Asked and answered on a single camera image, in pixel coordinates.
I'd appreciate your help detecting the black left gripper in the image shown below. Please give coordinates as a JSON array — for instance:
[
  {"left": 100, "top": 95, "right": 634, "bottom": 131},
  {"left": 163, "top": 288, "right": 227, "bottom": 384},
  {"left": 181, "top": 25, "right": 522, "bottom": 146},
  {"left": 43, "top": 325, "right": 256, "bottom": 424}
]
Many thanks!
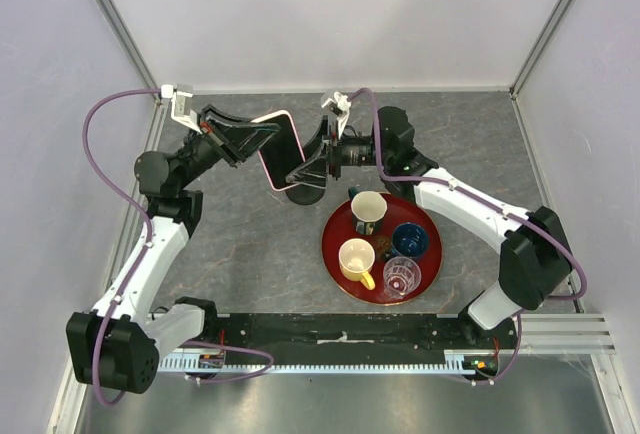
[{"left": 176, "top": 103, "right": 280, "bottom": 190}]

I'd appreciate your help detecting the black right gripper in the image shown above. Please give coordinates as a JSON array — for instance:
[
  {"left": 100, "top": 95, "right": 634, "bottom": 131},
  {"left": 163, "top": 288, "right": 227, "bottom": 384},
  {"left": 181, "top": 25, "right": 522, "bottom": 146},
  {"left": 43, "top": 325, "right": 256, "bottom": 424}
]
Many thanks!
[{"left": 287, "top": 115, "right": 392, "bottom": 189}]

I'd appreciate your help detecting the pink smartphone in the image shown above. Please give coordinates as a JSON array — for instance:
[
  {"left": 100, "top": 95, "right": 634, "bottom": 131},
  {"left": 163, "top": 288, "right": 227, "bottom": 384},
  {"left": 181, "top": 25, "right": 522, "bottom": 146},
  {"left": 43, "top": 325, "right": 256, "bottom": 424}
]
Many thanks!
[{"left": 252, "top": 110, "right": 305, "bottom": 192}]

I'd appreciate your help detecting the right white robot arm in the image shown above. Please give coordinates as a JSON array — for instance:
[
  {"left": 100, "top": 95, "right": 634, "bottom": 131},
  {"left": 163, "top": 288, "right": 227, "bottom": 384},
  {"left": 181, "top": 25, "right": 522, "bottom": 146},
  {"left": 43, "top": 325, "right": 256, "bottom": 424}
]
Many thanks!
[{"left": 285, "top": 106, "right": 581, "bottom": 348}]

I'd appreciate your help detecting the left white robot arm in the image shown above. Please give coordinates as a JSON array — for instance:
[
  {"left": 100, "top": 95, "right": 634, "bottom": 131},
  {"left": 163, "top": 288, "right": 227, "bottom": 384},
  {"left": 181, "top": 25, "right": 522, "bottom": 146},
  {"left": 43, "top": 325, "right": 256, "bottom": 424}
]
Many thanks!
[{"left": 66, "top": 107, "right": 280, "bottom": 406}]

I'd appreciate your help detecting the black phone stand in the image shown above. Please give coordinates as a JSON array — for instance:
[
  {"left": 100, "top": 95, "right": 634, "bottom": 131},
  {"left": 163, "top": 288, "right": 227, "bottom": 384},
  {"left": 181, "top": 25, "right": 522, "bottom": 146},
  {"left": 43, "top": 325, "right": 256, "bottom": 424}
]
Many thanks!
[{"left": 285, "top": 185, "right": 326, "bottom": 206}]

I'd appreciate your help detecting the green mug white inside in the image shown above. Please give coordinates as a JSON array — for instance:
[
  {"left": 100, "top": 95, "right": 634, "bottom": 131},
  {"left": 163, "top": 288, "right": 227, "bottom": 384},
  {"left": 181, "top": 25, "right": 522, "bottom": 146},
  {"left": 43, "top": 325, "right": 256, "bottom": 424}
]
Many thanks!
[{"left": 348, "top": 187, "right": 388, "bottom": 236}]

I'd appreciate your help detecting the red round tray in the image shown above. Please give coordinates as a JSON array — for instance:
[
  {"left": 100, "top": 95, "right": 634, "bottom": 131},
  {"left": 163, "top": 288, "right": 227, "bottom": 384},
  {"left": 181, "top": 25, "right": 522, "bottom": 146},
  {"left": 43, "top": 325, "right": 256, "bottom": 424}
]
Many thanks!
[{"left": 321, "top": 193, "right": 443, "bottom": 305}]

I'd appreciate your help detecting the yellow mug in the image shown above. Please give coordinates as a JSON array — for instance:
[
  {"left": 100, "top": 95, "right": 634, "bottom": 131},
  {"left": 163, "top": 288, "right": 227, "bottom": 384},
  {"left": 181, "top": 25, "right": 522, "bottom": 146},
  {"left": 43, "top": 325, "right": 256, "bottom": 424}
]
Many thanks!
[{"left": 338, "top": 238, "right": 376, "bottom": 291}]

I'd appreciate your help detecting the blue mug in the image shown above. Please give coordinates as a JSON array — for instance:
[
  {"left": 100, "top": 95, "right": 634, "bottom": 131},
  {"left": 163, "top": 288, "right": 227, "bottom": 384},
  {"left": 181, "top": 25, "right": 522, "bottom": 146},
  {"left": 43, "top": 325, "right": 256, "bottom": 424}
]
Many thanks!
[{"left": 391, "top": 222, "right": 429, "bottom": 260}]

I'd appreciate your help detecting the clear glass tumbler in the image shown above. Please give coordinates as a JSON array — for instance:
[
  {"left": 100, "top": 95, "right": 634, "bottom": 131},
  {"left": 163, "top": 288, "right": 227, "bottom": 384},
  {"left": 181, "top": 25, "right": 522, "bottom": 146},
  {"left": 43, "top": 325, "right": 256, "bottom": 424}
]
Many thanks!
[{"left": 383, "top": 256, "right": 422, "bottom": 300}]

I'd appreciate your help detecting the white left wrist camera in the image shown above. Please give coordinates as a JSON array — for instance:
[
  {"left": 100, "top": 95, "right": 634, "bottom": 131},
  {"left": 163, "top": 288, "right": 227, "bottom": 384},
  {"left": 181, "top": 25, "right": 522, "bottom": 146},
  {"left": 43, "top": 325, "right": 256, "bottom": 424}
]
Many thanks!
[{"left": 160, "top": 84, "right": 200, "bottom": 133}]

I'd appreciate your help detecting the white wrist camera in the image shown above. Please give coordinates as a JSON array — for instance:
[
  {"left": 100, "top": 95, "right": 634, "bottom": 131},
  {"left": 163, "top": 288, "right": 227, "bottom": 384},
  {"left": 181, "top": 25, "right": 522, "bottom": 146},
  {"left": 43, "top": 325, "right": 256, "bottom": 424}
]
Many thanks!
[
  {"left": 321, "top": 90, "right": 352, "bottom": 139},
  {"left": 160, "top": 84, "right": 200, "bottom": 133}
]

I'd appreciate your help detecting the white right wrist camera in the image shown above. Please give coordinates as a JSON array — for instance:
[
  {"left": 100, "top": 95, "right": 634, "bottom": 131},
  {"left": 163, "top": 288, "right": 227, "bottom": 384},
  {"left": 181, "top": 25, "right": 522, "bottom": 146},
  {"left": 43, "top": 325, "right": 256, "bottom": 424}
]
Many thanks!
[{"left": 321, "top": 90, "right": 352, "bottom": 139}]

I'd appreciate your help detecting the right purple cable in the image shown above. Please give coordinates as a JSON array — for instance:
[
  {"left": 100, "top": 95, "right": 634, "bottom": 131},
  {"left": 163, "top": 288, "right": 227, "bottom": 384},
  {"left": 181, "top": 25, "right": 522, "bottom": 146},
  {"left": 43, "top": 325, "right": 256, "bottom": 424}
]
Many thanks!
[{"left": 349, "top": 87, "right": 589, "bottom": 388}]

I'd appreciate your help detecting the purple cable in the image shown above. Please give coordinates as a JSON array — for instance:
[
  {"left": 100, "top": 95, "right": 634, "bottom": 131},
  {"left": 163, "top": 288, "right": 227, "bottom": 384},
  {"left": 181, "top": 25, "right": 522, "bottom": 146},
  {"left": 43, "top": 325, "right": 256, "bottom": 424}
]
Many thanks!
[
  {"left": 349, "top": 87, "right": 589, "bottom": 388},
  {"left": 82, "top": 88, "right": 275, "bottom": 408}
]

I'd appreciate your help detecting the aluminium frame rail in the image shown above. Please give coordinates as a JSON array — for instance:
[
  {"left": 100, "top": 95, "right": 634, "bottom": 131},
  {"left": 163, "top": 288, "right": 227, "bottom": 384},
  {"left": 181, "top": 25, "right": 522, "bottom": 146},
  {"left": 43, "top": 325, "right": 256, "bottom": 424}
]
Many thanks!
[{"left": 95, "top": 0, "right": 158, "bottom": 88}]

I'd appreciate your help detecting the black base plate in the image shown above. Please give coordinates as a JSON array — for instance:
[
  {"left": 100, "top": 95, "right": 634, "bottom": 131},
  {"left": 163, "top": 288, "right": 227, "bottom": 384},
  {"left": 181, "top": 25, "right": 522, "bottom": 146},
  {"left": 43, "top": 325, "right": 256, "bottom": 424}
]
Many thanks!
[{"left": 162, "top": 311, "right": 516, "bottom": 370}]

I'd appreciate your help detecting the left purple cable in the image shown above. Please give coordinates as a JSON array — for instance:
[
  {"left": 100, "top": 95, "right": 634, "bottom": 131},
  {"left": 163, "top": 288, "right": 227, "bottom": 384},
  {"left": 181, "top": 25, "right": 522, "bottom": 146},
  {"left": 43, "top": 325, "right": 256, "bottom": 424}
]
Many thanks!
[{"left": 82, "top": 88, "right": 275, "bottom": 408}]

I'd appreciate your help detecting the blue slotted cable duct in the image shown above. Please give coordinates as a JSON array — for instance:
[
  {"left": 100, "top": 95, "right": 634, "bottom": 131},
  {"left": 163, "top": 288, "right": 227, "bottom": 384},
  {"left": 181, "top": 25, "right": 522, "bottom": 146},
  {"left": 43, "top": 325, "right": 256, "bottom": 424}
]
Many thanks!
[{"left": 158, "top": 349, "right": 498, "bottom": 376}]

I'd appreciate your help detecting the right aluminium frame post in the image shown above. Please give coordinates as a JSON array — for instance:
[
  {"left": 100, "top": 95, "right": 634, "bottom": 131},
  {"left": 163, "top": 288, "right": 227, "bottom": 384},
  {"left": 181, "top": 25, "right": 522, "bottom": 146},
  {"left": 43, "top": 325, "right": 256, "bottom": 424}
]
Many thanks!
[{"left": 509, "top": 0, "right": 575, "bottom": 101}]

